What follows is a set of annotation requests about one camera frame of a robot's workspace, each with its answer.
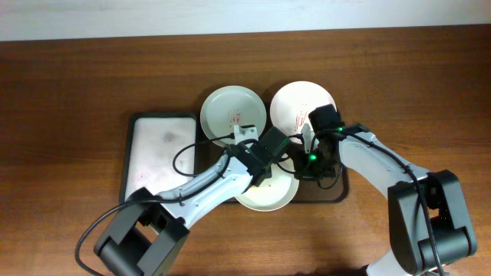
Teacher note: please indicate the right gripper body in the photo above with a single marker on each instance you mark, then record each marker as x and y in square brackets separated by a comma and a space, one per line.
[314, 165]

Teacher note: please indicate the cream white plate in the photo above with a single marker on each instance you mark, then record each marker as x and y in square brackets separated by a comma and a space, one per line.
[273, 193]

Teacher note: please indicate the pale green plate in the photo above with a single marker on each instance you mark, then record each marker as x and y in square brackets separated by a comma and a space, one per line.
[229, 106]

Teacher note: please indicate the pale pink plate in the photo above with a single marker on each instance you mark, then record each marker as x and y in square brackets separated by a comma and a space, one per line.
[293, 102]

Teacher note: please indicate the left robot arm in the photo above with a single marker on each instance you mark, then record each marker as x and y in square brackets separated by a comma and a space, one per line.
[148, 231]

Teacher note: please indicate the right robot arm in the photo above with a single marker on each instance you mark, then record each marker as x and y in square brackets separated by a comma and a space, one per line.
[429, 222]

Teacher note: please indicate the large brown serving tray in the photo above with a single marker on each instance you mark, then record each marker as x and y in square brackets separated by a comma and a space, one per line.
[332, 190]

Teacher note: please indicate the small black tray white mat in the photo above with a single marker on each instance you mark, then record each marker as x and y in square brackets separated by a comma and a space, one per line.
[150, 161]

